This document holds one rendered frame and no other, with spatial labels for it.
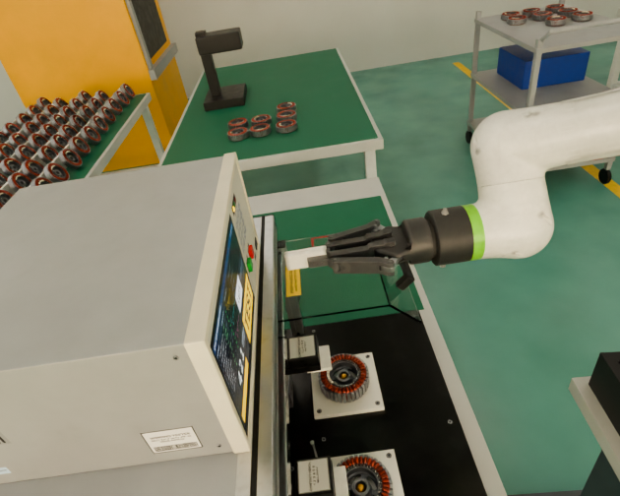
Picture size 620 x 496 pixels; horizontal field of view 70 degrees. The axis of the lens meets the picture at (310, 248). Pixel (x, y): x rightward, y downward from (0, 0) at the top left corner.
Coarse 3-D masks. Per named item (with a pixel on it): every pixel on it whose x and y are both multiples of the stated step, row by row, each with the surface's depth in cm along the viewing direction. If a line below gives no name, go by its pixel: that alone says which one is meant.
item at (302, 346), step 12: (300, 336) 95; (312, 336) 94; (288, 348) 93; (300, 348) 92; (312, 348) 92; (324, 348) 96; (288, 360) 90; (300, 360) 90; (312, 360) 90; (324, 360) 94; (288, 372) 92; (300, 372) 92; (312, 372) 93
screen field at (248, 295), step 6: (246, 276) 71; (246, 282) 70; (246, 288) 69; (246, 294) 68; (252, 294) 73; (246, 300) 68; (252, 300) 72; (246, 306) 67; (246, 312) 66; (246, 318) 65; (246, 324) 65; (246, 330) 64
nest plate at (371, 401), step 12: (372, 360) 104; (372, 372) 102; (312, 384) 101; (372, 384) 99; (324, 396) 98; (372, 396) 97; (324, 408) 96; (336, 408) 96; (348, 408) 95; (360, 408) 95; (372, 408) 94; (384, 408) 95
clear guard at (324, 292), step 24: (312, 240) 97; (312, 288) 85; (336, 288) 84; (360, 288) 83; (384, 288) 82; (408, 288) 89; (288, 312) 81; (312, 312) 80; (336, 312) 79; (408, 312) 81
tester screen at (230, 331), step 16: (224, 272) 56; (224, 288) 55; (224, 304) 54; (224, 320) 52; (240, 320) 61; (224, 336) 51; (240, 336) 60; (224, 352) 50; (224, 368) 49; (240, 400) 54; (240, 416) 53
